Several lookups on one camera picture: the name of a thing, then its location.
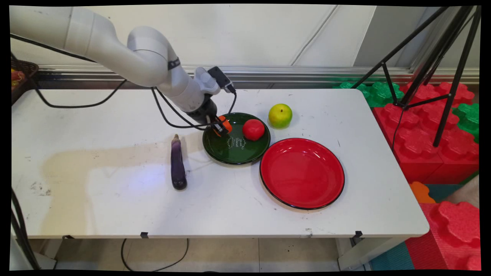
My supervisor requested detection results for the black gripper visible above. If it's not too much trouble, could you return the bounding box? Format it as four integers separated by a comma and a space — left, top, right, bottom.
187, 95, 230, 135

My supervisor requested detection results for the teal foam mat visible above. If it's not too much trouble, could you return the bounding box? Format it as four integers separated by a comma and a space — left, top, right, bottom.
369, 241, 415, 271

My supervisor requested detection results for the large red foam block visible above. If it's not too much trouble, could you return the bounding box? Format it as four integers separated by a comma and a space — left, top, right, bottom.
373, 82, 479, 185

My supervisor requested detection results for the green toy apple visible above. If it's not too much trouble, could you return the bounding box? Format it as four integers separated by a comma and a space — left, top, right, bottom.
268, 103, 293, 129

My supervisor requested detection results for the white table leg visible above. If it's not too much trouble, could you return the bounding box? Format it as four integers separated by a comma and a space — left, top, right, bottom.
10, 238, 58, 271
337, 237, 408, 271

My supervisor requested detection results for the dark wicker basket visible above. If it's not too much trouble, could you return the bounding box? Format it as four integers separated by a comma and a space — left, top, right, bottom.
10, 59, 40, 105

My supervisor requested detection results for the orange foam piece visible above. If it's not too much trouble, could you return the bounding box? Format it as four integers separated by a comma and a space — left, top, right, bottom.
409, 181, 437, 204

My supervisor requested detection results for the silver black wrist camera box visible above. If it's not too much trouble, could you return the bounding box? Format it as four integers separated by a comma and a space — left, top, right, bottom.
207, 66, 236, 95

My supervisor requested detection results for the red toy tomato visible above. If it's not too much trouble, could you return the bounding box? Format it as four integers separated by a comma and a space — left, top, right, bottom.
242, 119, 266, 141

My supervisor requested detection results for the purple toy eggplant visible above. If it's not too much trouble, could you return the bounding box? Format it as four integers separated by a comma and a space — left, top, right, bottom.
171, 134, 188, 191

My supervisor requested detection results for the black tripod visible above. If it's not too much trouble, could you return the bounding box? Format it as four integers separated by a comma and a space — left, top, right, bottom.
351, 5, 482, 148

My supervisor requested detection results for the dark green plate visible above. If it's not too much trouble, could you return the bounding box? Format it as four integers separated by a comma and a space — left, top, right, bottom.
203, 112, 271, 165

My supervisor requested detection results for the black floor cable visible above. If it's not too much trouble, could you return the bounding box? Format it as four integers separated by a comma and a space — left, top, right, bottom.
120, 238, 189, 272

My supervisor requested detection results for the black cable bundle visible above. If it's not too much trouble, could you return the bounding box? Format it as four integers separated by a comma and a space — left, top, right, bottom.
10, 187, 41, 271

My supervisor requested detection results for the green foam block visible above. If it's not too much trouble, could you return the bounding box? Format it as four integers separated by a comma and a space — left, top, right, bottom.
453, 103, 480, 144
333, 81, 405, 108

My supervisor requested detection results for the silver metal wall rail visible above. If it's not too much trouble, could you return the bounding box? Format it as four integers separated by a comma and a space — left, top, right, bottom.
38, 64, 480, 86

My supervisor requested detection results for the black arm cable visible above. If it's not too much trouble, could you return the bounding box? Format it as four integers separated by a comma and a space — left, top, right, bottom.
10, 33, 237, 130

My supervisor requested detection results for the red plate with black rim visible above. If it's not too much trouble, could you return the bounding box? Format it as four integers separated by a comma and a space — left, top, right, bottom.
260, 138, 345, 210

